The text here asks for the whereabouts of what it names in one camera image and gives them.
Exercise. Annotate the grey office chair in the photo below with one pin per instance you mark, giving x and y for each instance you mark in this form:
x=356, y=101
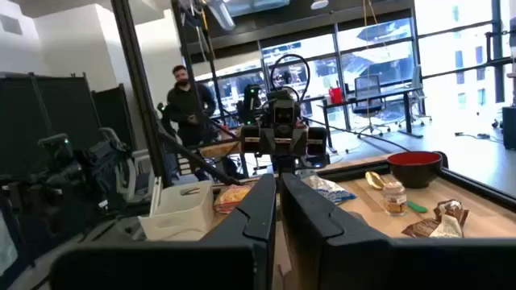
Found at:
x=417, y=96

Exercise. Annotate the black partition screen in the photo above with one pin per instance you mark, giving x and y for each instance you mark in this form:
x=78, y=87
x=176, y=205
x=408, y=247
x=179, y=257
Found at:
x=40, y=121
x=115, y=117

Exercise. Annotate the wooden workbench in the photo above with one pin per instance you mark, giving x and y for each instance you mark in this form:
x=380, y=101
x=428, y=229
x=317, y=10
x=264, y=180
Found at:
x=219, y=149

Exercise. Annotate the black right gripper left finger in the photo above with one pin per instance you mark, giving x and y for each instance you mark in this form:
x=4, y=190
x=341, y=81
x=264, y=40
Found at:
x=225, y=258

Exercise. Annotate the brown snack packet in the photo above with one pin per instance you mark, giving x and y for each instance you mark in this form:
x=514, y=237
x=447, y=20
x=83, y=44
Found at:
x=447, y=221

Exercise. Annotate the small glass spice jar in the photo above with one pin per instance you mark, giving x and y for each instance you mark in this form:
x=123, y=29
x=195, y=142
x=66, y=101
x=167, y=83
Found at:
x=394, y=199

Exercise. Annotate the black table frame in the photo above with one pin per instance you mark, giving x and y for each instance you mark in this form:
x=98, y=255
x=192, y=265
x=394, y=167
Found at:
x=475, y=183

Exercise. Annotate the black camera rig frame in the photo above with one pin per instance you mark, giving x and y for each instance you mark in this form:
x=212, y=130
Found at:
x=139, y=92

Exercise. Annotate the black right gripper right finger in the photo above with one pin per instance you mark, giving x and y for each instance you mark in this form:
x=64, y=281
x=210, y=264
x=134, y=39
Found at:
x=363, y=262

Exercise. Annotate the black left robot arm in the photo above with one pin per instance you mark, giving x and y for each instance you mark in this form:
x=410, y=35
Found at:
x=252, y=104

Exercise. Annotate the black background robot arm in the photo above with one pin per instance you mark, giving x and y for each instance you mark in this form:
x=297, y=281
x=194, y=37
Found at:
x=60, y=153

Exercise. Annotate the red container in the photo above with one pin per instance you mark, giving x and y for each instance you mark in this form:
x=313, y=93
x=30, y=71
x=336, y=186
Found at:
x=335, y=96

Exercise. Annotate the person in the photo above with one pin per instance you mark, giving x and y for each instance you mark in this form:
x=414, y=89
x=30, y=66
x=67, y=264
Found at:
x=187, y=104

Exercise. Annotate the white grey chair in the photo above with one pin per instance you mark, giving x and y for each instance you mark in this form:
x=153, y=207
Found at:
x=137, y=169

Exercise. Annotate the black bowl red inside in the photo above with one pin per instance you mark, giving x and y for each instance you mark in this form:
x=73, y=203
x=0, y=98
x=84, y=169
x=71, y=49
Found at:
x=414, y=169

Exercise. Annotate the black office desk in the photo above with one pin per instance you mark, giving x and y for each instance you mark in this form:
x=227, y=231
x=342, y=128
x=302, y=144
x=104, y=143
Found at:
x=375, y=94

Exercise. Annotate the black office chair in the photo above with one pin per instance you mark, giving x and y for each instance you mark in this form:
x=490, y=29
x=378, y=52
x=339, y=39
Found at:
x=367, y=100

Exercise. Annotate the blue yellow ramen packet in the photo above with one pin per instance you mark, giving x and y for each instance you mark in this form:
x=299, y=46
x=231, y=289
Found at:
x=330, y=191

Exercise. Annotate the pink green ramen packet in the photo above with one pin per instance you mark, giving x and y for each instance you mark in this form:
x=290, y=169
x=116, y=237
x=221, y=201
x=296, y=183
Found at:
x=231, y=197

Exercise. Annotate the light grey plastic bin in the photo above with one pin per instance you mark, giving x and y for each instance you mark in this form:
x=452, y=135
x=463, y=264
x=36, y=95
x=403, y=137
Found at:
x=181, y=213

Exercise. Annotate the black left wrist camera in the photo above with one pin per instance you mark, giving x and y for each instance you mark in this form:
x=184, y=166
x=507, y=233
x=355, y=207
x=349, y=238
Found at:
x=285, y=110

